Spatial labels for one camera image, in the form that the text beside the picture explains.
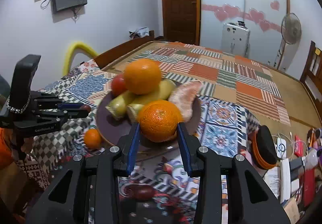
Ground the pile of clothes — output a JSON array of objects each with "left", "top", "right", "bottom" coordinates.
[{"left": 129, "top": 27, "right": 150, "bottom": 40}]

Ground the standing electric fan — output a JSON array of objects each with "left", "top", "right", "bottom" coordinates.
[{"left": 273, "top": 12, "right": 302, "bottom": 69}]

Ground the peeled pomelo segment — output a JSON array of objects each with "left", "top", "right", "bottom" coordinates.
[{"left": 168, "top": 81, "right": 203, "bottom": 122}]

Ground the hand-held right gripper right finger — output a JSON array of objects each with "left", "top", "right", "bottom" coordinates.
[{"left": 177, "top": 122, "right": 290, "bottom": 224}]

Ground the yellow banana piece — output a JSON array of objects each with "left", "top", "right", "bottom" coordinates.
[
  {"left": 105, "top": 91, "right": 137, "bottom": 120},
  {"left": 126, "top": 79, "right": 176, "bottom": 122}
]

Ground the white flat box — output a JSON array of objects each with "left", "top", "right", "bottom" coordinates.
[{"left": 279, "top": 159, "right": 292, "bottom": 202}]

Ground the white spray bottle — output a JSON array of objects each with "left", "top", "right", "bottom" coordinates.
[{"left": 303, "top": 149, "right": 322, "bottom": 166}]

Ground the red tomato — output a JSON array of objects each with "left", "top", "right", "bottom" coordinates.
[{"left": 111, "top": 74, "right": 127, "bottom": 97}]

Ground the small tangerine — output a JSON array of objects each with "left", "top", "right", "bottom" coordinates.
[{"left": 84, "top": 128, "right": 102, "bottom": 149}]

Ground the striped orange patchwork blanket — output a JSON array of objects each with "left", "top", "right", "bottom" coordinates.
[{"left": 118, "top": 42, "right": 291, "bottom": 126}]

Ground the red box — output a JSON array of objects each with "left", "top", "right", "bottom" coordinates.
[{"left": 302, "top": 167, "right": 316, "bottom": 208}]

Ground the yellow foam tube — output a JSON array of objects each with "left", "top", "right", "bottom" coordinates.
[{"left": 62, "top": 41, "right": 99, "bottom": 76}]

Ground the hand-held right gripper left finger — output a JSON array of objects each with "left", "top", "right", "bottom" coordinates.
[{"left": 24, "top": 122, "right": 141, "bottom": 224}]

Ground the large orange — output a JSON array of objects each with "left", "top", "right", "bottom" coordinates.
[
  {"left": 139, "top": 103, "right": 179, "bottom": 143},
  {"left": 124, "top": 59, "right": 162, "bottom": 95}
]

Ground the printed patchwork blanket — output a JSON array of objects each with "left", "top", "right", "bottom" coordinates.
[{"left": 15, "top": 59, "right": 261, "bottom": 224}]

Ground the purple round plate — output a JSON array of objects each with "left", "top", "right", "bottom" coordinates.
[{"left": 96, "top": 87, "right": 202, "bottom": 161}]

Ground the brown wooden door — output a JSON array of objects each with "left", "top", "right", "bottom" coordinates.
[{"left": 160, "top": 0, "right": 202, "bottom": 45}]

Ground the black orange round case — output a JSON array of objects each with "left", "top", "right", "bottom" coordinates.
[{"left": 249, "top": 125, "right": 278, "bottom": 170}]

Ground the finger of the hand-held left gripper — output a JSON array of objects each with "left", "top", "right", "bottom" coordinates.
[
  {"left": 35, "top": 109, "right": 88, "bottom": 124},
  {"left": 34, "top": 97, "right": 85, "bottom": 110}
]

